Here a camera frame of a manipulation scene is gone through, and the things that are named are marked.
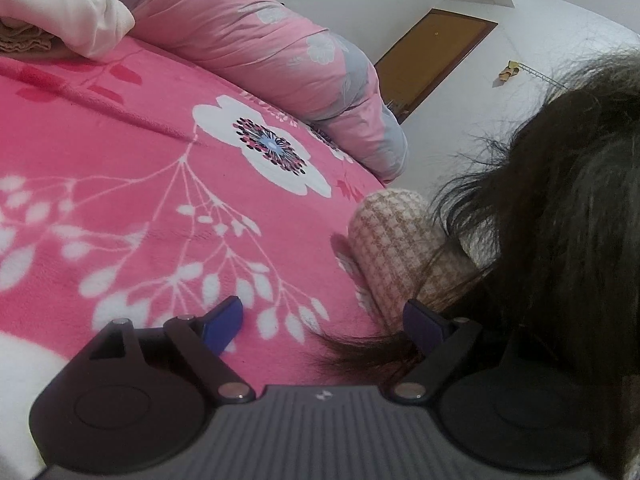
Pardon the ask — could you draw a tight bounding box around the pink floral bed sheet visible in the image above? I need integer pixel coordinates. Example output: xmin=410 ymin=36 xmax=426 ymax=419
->
xmin=1 ymin=39 xmax=380 ymax=479

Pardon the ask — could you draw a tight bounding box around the pink grey floral duvet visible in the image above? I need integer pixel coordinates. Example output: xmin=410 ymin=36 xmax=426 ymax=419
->
xmin=122 ymin=0 xmax=408 ymax=182

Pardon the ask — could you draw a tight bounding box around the brown wooden door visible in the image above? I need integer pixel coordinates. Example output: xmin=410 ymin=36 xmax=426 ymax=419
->
xmin=375 ymin=9 xmax=497 ymax=122

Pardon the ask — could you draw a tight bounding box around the white shirt under blanket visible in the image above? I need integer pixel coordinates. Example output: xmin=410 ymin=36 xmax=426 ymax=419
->
xmin=1 ymin=0 xmax=134 ymax=60

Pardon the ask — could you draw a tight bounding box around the folded tan garment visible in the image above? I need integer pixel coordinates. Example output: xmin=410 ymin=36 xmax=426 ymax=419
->
xmin=0 ymin=18 xmax=55 ymax=55

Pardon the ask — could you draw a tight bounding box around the operator dark hair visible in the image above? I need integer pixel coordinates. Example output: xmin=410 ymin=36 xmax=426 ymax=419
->
xmin=321 ymin=50 xmax=639 ymax=479

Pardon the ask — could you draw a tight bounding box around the beige white houndstooth cardigan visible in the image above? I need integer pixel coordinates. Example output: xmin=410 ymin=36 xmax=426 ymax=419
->
xmin=347 ymin=188 xmax=495 ymax=335

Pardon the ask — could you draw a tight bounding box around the wall hook rack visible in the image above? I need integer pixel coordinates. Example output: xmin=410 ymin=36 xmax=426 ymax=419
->
xmin=498 ymin=61 xmax=565 ymax=89

